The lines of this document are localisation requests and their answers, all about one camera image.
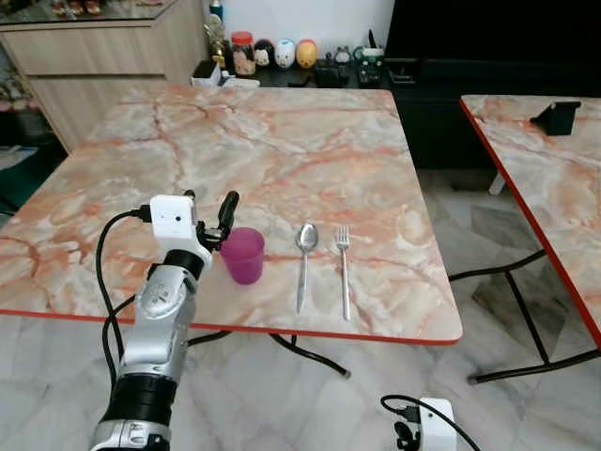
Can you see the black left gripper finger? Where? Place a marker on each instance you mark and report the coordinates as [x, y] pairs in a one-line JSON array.
[[229, 209], [191, 195]]

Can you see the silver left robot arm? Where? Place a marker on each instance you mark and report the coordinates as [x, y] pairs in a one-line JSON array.
[[155, 329]]

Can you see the purple plastic cup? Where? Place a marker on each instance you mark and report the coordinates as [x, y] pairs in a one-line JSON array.
[[243, 256]]

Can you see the silver metal spoon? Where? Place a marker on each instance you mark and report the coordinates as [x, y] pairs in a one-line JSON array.
[[306, 241]]

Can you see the small white box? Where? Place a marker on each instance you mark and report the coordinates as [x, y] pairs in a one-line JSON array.
[[206, 74]]

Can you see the silver metal fork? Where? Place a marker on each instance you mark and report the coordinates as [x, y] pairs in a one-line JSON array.
[[344, 272]]

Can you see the red lidded glass jar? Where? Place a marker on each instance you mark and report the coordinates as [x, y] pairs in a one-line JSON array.
[[243, 56]]

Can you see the black round figurine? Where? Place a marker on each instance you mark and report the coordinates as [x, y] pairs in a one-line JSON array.
[[265, 54]]

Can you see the light wooden cabinet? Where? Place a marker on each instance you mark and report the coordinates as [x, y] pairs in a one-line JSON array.
[[103, 56]]

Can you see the white egg figurine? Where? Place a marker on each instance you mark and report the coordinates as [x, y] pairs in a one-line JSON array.
[[285, 54]]

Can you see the yellow egg figurine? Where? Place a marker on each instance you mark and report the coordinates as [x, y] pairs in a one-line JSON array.
[[306, 54]]

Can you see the small grey figurine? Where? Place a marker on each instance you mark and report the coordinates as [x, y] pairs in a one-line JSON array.
[[342, 55]]

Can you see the small black stand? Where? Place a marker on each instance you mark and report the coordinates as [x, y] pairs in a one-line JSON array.
[[561, 117]]

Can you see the black television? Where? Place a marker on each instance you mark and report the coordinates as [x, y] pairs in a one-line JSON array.
[[488, 28]]

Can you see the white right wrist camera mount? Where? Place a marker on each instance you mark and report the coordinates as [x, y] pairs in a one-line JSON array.
[[438, 427]]

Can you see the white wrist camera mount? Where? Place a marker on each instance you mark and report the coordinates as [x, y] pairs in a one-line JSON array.
[[438, 427], [173, 224]]

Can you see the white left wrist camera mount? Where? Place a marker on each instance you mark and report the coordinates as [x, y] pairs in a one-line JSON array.
[[173, 224]]

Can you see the black folding table frame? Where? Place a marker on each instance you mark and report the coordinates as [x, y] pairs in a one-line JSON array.
[[310, 355], [526, 319]]

